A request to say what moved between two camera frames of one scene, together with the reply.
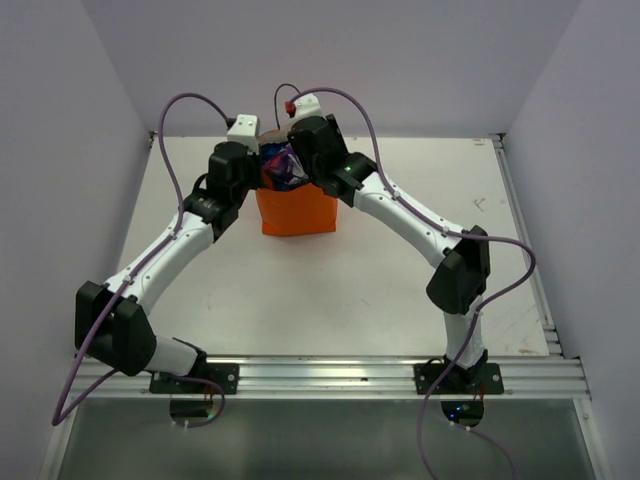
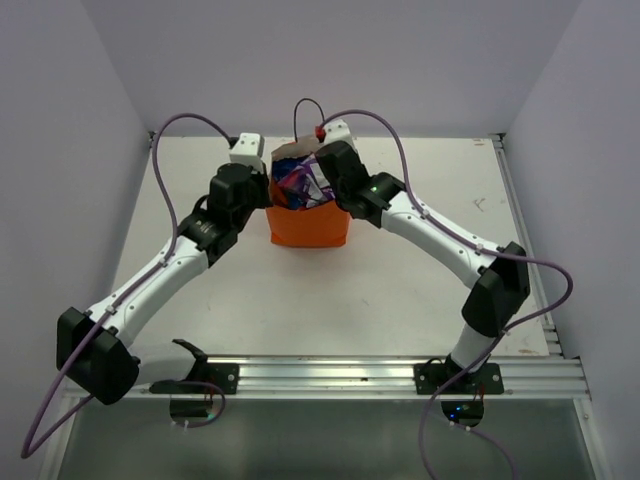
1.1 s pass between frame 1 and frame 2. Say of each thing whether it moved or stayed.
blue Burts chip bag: moved
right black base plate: stayed
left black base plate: stayed
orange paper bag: moved
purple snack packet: moved
